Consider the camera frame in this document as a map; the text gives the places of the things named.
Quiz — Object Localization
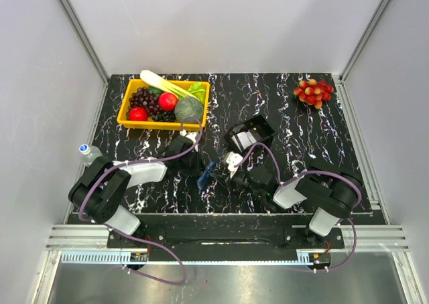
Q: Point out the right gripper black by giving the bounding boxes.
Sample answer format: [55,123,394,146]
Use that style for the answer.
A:
[210,165,265,198]

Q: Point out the blue card holder wallet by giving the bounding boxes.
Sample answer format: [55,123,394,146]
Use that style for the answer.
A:
[196,161,217,191]

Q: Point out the black card tray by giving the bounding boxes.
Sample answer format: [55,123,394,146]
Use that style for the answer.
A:
[224,115,276,154]

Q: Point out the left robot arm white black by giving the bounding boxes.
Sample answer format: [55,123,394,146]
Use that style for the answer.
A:
[68,131,201,247]

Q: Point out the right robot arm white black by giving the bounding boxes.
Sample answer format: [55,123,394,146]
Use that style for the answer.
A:
[214,161,363,248]

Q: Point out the dark blue grape bunch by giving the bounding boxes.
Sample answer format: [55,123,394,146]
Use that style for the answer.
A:
[151,111,176,123]

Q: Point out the green cantaloupe melon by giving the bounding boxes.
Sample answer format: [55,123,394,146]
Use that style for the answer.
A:
[174,96,204,123]

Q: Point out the red apple upper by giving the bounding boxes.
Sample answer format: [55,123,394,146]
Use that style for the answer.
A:
[158,92,178,112]

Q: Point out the red apple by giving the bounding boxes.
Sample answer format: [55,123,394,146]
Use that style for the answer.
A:
[158,92,178,112]
[128,106,149,122]

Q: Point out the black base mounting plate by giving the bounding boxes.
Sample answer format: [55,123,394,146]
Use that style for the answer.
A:
[107,213,346,263]

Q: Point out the red apple lower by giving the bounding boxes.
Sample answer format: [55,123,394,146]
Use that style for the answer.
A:
[128,106,149,122]

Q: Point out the green lettuce leaf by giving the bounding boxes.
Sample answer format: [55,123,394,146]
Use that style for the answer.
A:
[188,82,206,104]

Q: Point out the purple grape bunch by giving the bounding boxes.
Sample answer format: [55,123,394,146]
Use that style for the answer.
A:
[128,87,161,116]

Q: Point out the green avocado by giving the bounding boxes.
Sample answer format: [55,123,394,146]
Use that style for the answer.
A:
[147,86,163,96]

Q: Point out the yellow plastic bin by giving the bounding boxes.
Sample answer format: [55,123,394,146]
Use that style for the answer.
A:
[117,79,210,131]

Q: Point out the white daikon radish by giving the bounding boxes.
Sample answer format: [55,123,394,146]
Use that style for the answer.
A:
[140,70,193,98]

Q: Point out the clear water bottle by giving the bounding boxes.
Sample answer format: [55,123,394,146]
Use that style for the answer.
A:
[79,144,103,166]

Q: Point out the red lychee bunch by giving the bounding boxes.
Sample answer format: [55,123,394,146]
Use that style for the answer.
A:
[293,79,334,110]

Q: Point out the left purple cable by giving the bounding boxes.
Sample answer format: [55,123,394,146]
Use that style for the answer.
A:
[78,115,204,284]

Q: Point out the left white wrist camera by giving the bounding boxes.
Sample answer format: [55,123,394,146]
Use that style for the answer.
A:
[180,130,199,151]

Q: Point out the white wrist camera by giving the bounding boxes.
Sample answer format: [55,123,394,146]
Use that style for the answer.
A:
[180,130,199,151]
[223,151,243,179]

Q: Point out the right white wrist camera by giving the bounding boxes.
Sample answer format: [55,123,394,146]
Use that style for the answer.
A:
[223,151,243,179]

